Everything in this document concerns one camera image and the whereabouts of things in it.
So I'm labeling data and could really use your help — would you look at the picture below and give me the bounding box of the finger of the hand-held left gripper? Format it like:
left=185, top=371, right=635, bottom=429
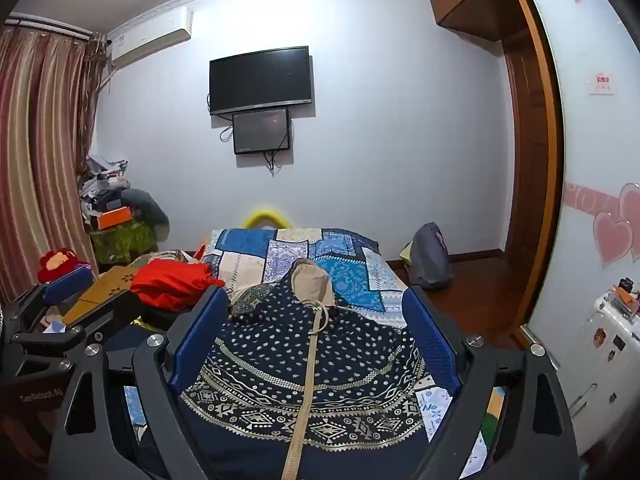
left=7, top=287, right=147, bottom=378
left=0, top=265, right=97, bottom=333

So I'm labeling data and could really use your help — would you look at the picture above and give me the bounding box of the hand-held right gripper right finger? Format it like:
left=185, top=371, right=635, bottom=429
left=401, top=284, right=581, bottom=480

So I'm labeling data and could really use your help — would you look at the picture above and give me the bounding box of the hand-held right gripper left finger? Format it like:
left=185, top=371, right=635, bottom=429
left=50, top=285, right=231, bottom=480

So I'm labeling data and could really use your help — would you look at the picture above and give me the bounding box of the navy patterned hooded robe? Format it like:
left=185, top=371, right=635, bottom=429
left=175, top=257, right=458, bottom=480

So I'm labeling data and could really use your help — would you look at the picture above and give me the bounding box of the red plush toy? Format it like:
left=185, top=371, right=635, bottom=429
left=37, top=247, right=93, bottom=283

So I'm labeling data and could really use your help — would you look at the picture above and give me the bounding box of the brown perforated board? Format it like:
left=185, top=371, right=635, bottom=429
left=62, top=265, right=141, bottom=326

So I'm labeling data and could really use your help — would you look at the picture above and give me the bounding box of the black garment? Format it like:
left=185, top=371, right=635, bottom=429
left=142, top=304, right=201, bottom=331

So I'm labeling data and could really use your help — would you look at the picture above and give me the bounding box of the red garment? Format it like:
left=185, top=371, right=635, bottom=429
left=131, top=259, right=226, bottom=311

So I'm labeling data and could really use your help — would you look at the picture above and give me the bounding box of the green patterned cloth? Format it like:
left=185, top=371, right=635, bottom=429
left=90, top=222, right=156, bottom=266

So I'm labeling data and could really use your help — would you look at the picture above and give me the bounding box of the grey backpack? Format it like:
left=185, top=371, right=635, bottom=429
left=409, top=222, right=455, bottom=290

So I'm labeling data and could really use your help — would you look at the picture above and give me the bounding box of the orange box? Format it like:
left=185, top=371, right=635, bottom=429
left=96, top=205, right=135, bottom=231

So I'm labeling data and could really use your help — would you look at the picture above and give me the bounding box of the blue patchwork bed sheet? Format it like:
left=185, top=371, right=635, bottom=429
left=122, top=227, right=506, bottom=480

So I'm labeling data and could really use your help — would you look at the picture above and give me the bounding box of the dark grey bundle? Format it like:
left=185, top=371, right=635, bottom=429
left=120, top=187, right=170, bottom=241

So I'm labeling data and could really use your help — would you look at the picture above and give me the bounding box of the striped red curtain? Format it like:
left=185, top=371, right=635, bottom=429
left=0, top=25, right=108, bottom=306

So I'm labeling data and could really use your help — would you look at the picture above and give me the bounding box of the yellow curved tube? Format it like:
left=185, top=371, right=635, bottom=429
left=242, top=205, right=296, bottom=231

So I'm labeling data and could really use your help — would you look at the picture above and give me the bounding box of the white suitcase with stickers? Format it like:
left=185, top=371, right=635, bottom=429
left=565, top=285, right=640, bottom=461

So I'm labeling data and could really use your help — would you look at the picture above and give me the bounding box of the small gadget pile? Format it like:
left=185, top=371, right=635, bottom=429
left=607, top=277, right=640, bottom=318

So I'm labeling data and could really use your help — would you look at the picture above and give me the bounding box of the small black monitor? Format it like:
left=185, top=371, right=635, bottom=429
left=232, top=108, right=292, bottom=155

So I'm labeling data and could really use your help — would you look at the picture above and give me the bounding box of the white door with pink hearts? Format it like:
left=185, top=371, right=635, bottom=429
left=515, top=0, right=640, bottom=461

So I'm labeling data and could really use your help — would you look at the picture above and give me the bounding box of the dark curtain rod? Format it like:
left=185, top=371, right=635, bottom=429
left=4, top=14, right=108, bottom=43

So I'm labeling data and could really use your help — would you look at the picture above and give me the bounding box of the white air conditioner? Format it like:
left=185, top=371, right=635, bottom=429
left=107, top=6, right=194, bottom=72

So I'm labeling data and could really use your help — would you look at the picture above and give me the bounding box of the black wall television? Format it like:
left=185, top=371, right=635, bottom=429
left=209, top=46, right=315, bottom=116

